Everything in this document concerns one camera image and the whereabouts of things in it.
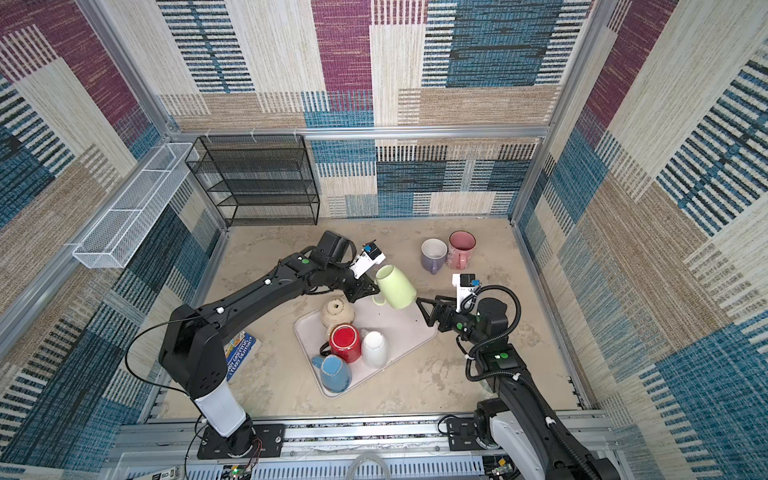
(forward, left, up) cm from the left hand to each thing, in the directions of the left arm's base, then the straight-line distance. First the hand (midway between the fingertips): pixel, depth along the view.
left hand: (378, 284), depth 82 cm
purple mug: (+21, -19, -13) cm, 31 cm away
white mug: (-15, +1, -8) cm, 17 cm away
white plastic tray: (-7, -7, -15) cm, 18 cm away
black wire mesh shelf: (+45, +43, +1) cm, 62 cm away
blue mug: (-21, +11, -7) cm, 25 cm away
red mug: (-12, +9, -9) cm, 18 cm away
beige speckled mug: (-3, +13, -9) cm, 16 cm away
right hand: (-6, -13, -1) cm, 14 cm away
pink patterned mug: (+23, -28, -10) cm, 38 cm away
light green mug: (-3, -4, +3) cm, 6 cm away
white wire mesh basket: (+4, +61, +16) cm, 63 cm away
